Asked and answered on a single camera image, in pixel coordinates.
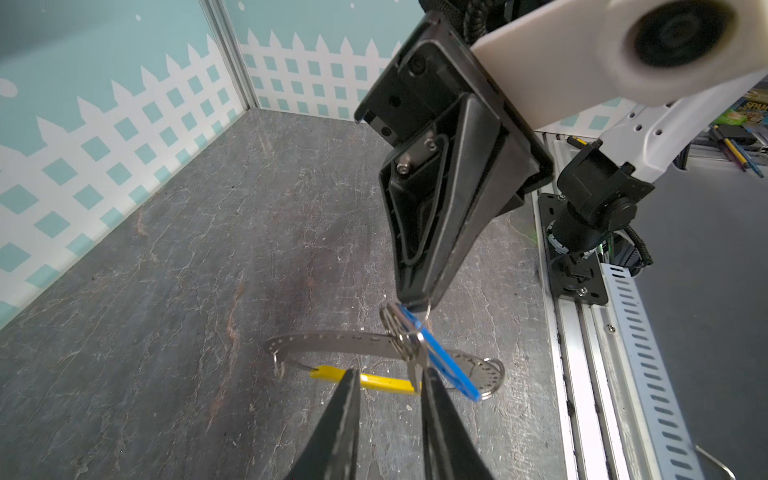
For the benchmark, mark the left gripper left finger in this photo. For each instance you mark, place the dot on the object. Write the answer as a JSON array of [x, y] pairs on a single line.
[[331, 452]]

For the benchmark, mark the metal curved keyring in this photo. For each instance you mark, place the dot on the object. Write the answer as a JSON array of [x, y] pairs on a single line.
[[487, 373]]

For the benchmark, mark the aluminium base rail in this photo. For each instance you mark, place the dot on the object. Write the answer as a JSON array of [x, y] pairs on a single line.
[[604, 430]]

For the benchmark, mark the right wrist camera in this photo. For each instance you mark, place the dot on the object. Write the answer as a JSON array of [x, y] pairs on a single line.
[[568, 56]]

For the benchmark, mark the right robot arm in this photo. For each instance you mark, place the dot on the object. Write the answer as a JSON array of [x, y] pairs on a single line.
[[607, 158]]

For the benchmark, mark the blue key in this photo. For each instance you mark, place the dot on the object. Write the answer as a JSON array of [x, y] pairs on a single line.
[[420, 350]]

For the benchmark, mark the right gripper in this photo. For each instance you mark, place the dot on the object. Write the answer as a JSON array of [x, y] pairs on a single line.
[[461, 153]]

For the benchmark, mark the white slotted cable duct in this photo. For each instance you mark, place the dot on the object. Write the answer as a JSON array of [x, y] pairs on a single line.
[[672, 446]]

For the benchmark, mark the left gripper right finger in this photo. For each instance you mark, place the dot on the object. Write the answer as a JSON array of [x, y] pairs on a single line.
[[448, 451]]

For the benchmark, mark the yellow key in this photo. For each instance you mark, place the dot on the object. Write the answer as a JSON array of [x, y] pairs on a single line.
[[371, 382]]

